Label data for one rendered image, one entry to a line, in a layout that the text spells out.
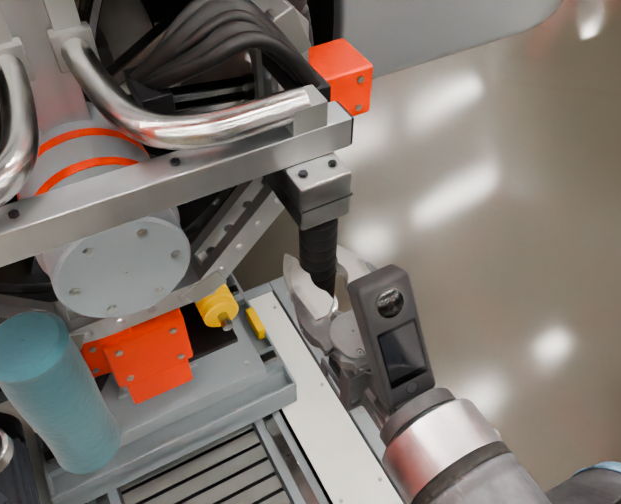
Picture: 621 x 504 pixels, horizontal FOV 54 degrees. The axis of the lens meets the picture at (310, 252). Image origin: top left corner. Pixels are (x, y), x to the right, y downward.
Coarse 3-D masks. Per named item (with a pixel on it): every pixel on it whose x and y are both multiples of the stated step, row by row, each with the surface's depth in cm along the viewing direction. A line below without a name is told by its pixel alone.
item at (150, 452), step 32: (256, 320) 134; (256, 384) 127; (288, 384) 127; (192, 416) 122; (224, 416) 120; (256, 416) 126; (128, 448) 118; (160, 448) 116; (192, 448) 122; (64, 480) 114; (96, 480) 112; (128, 480) 118
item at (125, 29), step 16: (112, 0) 78; (128, 0) 79; (80, 16) 78; (112, 16) 80; (128, 16) 81; (144, 16) 82; (112, 32) 81; (128, 32) 82; (144, 32) 83; (112, 48) 83; (128, 48) 84
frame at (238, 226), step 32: (256, 0) 60; (288, 32) 64; (256, 192) 85; (224, 224) 86; (256, 224) 84; (192, 256) 87; (224, 256) 84; (192, 288) 85; (0, 320) 74; (64, 320) 80; (96, 320) 80; (128, 320) 83
